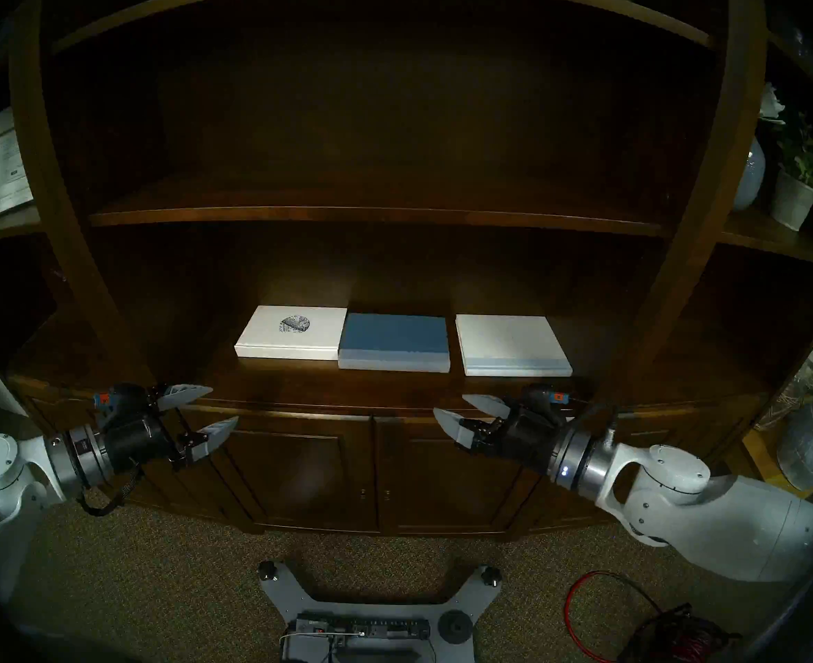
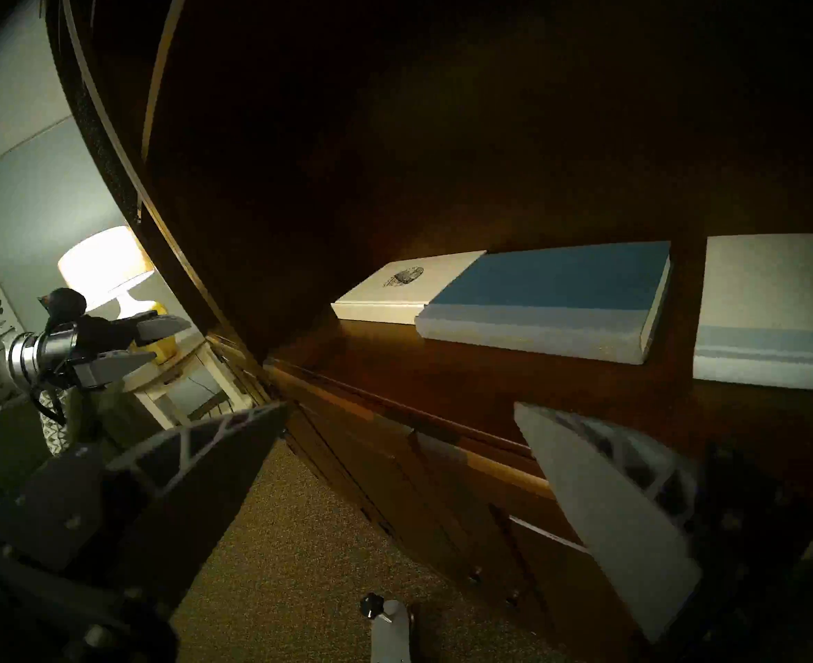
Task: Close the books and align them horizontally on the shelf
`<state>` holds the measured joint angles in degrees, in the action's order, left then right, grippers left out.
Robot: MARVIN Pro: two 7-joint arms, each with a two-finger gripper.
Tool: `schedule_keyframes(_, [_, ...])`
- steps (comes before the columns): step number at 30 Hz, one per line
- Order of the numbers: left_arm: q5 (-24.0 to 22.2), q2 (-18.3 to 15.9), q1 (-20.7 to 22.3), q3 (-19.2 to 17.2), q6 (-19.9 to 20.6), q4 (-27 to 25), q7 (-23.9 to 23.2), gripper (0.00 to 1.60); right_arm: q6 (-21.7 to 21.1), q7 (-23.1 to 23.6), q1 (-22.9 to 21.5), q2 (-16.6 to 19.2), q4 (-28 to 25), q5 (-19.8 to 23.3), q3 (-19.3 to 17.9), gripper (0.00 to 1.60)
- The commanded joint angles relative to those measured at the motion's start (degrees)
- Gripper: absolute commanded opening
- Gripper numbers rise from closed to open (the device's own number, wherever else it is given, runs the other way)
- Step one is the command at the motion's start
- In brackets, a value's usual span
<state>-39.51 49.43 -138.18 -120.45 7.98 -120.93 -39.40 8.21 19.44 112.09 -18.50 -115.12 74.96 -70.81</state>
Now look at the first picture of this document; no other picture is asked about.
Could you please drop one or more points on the grey electronics box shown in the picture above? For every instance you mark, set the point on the grey electronics box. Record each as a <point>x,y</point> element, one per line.
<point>365,634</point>

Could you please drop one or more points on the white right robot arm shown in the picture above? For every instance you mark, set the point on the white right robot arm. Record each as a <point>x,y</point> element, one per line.
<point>710,516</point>

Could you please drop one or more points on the dark wooden bookshelf cabinet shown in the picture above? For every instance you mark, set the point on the dark wooden bookshelf cabinet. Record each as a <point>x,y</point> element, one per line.
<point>379,150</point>

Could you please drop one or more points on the black base knob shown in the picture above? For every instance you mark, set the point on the black base knob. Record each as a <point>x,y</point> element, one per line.
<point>493,576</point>
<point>266,570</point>

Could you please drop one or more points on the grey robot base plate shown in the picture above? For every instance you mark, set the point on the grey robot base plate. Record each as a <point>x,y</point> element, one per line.
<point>289,592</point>

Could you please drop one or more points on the blue hardcover book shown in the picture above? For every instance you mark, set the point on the blue hardcover book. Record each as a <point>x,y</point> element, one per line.
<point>393,337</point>

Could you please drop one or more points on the clear glass jar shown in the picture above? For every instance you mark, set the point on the clear glass jar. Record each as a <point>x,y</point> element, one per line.
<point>790,392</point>

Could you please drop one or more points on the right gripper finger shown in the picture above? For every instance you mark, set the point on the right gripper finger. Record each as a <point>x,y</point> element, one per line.
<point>460,430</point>
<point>491,406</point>

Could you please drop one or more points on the white round vase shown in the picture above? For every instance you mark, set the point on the white round vase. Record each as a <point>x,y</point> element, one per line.
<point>748,178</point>

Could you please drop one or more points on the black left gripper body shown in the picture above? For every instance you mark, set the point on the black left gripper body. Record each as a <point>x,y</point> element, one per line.
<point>140,440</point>

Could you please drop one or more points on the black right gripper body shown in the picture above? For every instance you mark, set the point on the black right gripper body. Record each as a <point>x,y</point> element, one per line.
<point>524,437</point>

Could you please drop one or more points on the white book with blue stripe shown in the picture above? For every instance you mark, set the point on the white book with blue stripe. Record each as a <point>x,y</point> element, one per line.
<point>510,340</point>

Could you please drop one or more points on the left wrist camera orange tag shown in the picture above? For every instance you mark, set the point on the left wrist camera orange tag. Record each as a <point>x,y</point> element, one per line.
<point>120,398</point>

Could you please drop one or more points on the right wrist camera orange tag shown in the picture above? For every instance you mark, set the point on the right wrist camera orange tag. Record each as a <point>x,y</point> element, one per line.
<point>544,396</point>

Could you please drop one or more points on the white orchid flower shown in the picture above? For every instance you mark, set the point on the white orchid flower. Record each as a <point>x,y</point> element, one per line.
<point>771,102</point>

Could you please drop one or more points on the white book with round print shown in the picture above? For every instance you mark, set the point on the white book with round print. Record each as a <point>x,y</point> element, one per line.
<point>261,337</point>

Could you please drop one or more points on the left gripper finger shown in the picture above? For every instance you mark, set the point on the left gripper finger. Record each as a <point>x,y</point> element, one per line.
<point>182,394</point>
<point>209,437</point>

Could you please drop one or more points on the black round base disc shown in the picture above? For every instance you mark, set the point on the black round base disc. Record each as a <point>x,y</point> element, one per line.
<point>456,627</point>

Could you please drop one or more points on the wrist camera orange tag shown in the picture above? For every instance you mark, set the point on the wrist camera orange tag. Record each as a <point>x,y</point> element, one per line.
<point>120,398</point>
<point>544,396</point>

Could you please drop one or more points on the green plant in white pot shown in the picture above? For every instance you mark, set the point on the green plant in white pot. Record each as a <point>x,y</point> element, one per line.
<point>790,202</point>

